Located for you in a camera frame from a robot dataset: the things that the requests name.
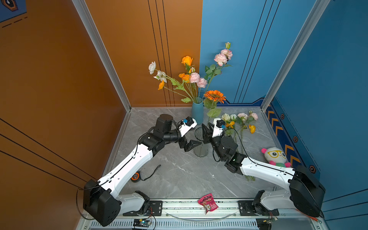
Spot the clear glass vase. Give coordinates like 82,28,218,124
194,127,209,157

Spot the white flower stem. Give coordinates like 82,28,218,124
148,61,194,103

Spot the white plush toy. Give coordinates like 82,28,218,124
261,147,291,168

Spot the green circuit board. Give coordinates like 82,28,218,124
132,219,152,230

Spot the orange tape measure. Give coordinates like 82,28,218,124
130,172,141,183

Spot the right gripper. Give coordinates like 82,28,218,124
202,123,227,162

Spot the orange gerbera stem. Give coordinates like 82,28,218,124
203,90,226,126

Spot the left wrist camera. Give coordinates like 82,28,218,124
178,117,197,137

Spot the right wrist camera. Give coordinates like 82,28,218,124
212,118,226,138

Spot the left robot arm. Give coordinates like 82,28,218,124
83,114,201,227

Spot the yellow rose stem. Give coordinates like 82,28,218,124
179,56,198,99

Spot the aluminium corner post left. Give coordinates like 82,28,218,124
72,0,131,112

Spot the cream pink rose stem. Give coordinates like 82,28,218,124
237,111,258,128

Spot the yellow poppy flower stem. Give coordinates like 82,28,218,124
239,125,256,144

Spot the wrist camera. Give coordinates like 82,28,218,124
178,117,197,137
212,118,226,138

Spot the black connector box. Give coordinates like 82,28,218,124
256,219,272,230

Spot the pink rose spray stem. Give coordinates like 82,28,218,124
203,42,233,92

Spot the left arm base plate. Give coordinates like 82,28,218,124
123,200,163,217

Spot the aluminium corner post right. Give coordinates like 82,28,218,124
260,0,330,112

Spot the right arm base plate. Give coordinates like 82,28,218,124
238,200,279,216

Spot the teal cylindrical vase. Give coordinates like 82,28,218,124
191,97,204,125

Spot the orange yellow small flower stem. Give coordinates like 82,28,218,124
154,71,199,103

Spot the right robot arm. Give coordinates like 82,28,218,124
202,124,325,218

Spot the aluminium corner post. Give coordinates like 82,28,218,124
72,0,131,112
260,0,330,112

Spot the pink snack packet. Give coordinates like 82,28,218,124
197,193,218,214

